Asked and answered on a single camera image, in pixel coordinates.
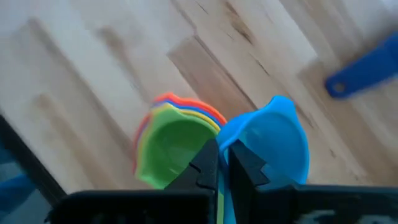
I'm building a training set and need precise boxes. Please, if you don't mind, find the purple measuring cup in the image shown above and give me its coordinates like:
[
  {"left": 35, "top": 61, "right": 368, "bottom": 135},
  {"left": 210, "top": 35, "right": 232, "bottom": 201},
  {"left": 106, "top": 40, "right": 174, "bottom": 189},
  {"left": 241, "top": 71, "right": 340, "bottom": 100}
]
[{"left": 325, "top": 30, "right": 398, "bottom": 100}]

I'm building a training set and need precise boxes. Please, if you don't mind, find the black aluminium table frame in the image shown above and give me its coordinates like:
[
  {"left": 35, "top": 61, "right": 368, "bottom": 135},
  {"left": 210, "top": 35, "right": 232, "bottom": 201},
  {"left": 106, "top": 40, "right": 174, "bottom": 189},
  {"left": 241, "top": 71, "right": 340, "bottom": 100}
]
[{"left": 0, "top": 114, "right": 68, "bottom": 206}]

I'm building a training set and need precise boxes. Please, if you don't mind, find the teal measuring cup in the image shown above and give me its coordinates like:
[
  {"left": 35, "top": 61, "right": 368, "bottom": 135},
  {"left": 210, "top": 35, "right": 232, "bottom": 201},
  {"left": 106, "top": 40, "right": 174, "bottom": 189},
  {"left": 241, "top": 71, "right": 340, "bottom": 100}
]
[{"left": 216, "top": 95, "right": 311, "bottom": 224}]

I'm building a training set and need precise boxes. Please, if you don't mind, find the blue measuring cup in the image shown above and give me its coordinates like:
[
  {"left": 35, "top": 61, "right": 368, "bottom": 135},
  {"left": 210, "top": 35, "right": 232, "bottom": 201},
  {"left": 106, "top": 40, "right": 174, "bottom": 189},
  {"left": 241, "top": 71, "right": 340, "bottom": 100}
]
[{"left": 150, "top": 98, "right": 223, "bottom": 128}]

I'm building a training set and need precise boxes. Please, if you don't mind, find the red measuring cup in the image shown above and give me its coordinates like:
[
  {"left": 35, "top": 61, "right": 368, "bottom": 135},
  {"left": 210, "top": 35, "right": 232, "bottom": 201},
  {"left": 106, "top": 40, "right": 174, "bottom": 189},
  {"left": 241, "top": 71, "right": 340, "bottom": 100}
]
[{"left": 132, "top": 92, "right": 228, "bottom": 175}]

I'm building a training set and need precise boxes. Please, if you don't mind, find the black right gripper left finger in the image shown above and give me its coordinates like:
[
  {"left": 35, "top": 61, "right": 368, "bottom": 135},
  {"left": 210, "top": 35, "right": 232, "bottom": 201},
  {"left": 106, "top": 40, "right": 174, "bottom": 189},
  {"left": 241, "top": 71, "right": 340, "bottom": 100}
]
[{"left": 164, "top": 139, "right": 220, "bottom": 224}]

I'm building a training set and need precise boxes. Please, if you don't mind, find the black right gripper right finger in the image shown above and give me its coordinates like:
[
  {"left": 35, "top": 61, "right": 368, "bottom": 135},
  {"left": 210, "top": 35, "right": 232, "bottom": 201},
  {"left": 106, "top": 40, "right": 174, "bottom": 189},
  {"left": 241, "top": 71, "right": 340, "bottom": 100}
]
[{"left": 228, "top": 139, "right": 271, "bottom": 224}]

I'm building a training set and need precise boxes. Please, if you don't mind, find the green bowl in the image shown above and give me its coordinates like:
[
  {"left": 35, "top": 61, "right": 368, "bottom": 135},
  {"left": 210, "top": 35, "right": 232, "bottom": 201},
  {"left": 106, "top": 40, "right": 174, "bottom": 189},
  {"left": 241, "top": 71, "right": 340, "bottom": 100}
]
[{"left": 134, "top": 107, "right": 224, "bottom": 224}]

